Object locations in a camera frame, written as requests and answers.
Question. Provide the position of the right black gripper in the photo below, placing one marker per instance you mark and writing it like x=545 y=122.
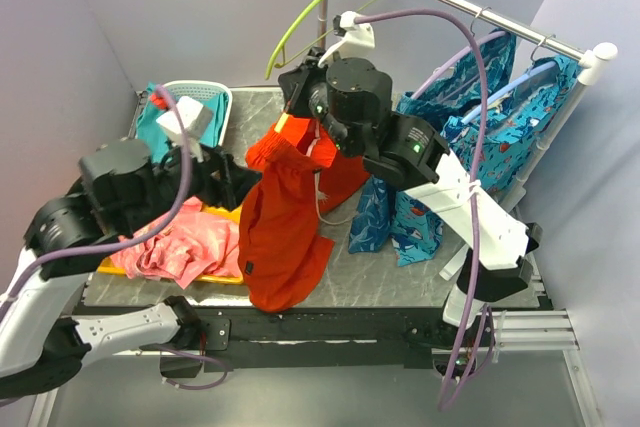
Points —
x=293 y=81

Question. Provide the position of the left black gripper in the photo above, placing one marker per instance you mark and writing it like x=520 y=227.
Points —
x=229 y=188

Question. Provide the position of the yellow hanger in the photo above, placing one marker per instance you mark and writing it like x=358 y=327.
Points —
x=281 y=122

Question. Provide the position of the orange shorts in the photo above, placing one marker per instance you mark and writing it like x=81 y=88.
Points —
x=282 y=255

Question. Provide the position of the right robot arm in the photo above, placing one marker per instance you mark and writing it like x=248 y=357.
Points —
x=351 y=99

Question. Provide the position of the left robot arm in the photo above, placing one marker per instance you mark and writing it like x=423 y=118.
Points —
x=120 y=191

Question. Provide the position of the pink patterned shorts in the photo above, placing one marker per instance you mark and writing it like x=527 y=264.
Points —
x=185 y=242

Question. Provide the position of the teal folded shorts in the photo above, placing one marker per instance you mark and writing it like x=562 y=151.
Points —
x=150 y=122

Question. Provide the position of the dark blue shark shorts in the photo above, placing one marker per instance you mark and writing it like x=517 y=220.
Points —
x=384 y=213

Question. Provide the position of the purple hanger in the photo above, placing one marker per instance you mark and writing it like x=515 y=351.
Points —
x=450 y=63

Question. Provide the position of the turquoise shark shorts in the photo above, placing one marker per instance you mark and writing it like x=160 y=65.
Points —
x=515 y=122

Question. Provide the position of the light blue hanger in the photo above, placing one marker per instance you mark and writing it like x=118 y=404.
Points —
x=532 y=71

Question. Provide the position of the white perforated basket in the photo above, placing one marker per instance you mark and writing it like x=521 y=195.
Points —
x=220 y=97

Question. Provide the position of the yellow plastic tray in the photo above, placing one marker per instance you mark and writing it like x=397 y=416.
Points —
x=220 y=277

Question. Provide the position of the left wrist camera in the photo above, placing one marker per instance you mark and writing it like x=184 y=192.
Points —
x=187 y=126

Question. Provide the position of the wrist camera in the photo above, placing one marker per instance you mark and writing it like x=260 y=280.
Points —
x=187 y=126
x=356 y=38

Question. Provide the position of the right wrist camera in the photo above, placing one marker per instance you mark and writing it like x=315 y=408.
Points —
x=356 y=38

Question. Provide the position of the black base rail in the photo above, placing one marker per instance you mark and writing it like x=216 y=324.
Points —
x=246 y=338

